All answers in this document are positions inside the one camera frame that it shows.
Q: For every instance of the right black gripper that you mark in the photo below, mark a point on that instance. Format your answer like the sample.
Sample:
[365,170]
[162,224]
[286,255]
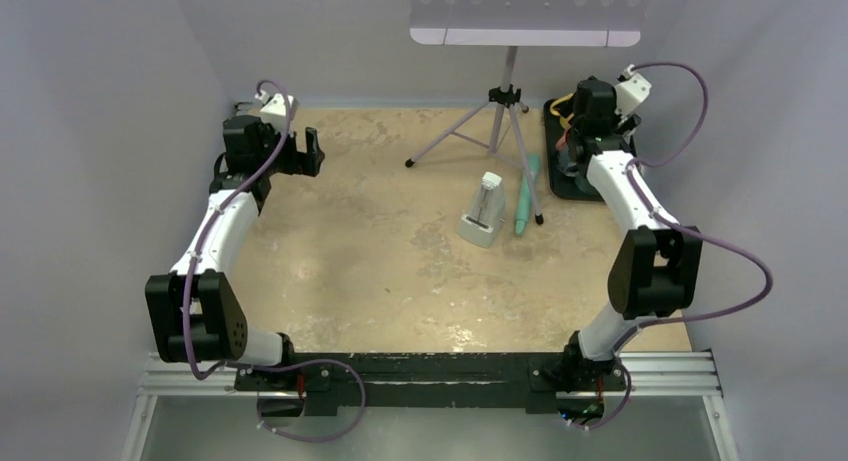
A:
[623,126]

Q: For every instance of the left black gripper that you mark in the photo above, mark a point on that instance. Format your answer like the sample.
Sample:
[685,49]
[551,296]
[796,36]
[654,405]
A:
[302,163]

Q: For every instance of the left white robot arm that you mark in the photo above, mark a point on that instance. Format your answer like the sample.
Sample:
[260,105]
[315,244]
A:
[194,311]

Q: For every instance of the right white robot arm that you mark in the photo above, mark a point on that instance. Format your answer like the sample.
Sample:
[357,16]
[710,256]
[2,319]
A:
[655,270]

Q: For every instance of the yellow mug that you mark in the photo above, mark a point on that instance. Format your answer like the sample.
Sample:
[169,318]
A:
[562,110]

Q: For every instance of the black tray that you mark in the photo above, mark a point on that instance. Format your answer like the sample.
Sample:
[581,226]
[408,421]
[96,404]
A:
[565,180]

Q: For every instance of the grey tripod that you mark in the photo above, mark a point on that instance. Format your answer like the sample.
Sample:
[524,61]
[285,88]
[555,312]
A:
[506,101]

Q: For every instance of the teal pen tool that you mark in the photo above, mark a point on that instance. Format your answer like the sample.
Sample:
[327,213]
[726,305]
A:
[524,208]

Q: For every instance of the white metronome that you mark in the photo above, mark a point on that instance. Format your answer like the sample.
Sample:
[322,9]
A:
[481,222]

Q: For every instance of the white light panel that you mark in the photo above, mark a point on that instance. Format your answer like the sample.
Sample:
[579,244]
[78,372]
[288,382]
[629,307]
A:
[527,23]

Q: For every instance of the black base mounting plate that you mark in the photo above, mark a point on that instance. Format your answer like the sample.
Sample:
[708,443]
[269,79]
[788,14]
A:
[534,382]

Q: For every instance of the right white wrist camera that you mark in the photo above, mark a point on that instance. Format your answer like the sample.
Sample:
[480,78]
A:
[631,91]

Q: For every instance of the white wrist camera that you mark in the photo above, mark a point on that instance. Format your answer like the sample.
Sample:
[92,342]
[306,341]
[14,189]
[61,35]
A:
[277,110]
[631,91]

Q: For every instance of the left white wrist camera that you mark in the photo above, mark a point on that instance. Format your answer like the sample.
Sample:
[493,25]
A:
[277,110]

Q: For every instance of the aluminium frame rail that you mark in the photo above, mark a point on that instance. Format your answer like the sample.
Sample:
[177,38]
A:
[671,409]

